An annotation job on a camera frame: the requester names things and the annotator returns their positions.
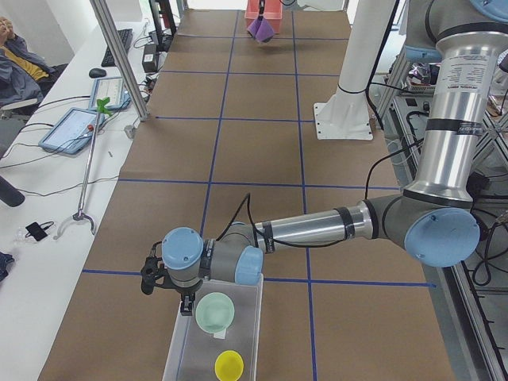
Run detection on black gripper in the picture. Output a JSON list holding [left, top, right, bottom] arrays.
[[140, 242, 202, 316]]

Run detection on purple cloth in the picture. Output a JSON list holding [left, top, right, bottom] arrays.
[[247, 16, 275, 43]]

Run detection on light green bowl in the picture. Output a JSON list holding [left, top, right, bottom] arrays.
[[195, 292, 235, 334]]

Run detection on yellow plastic cup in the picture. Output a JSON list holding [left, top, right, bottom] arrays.
[[214, 350, 244, 381]]

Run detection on white label in box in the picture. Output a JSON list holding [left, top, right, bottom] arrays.
[[214, 329, 227, 340]]

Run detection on clear plastic storage box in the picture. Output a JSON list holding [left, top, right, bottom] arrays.
[[163, 278, 264, 380]]

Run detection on pink plastic tray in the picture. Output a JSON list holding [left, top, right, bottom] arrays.
[[244, 0, 283, 34]]

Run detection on black power adapter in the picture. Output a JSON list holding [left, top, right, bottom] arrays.
[[142, 43, 159, 73]]

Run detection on black keyboard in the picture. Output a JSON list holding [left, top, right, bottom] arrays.
[[100, 28, 134, 67]]

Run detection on blue teach pendant far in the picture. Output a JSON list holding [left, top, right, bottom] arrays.
[[88, 76, 130, 111]]

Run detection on blue teach pendant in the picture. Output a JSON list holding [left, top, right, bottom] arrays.
[[88, 76, 130, 111], [38, 107, 98, 155]]

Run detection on black computer mouse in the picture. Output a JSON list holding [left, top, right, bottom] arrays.
[[88, 67, 107, 79]]

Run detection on blue teach pendant near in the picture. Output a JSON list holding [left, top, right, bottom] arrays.
[[38, 107, 98, 155]]

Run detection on seated person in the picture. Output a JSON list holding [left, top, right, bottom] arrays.
[[1, 17, 60, 106]]

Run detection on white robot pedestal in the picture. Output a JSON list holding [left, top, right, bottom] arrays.
[[314, 0, 398, 140]]

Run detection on aluminium frame post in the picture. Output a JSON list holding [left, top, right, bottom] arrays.
[[90, 0, 148, 122]]

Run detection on green handled reacher grabber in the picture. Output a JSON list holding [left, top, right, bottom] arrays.
[[53, 97, 112, 241]]

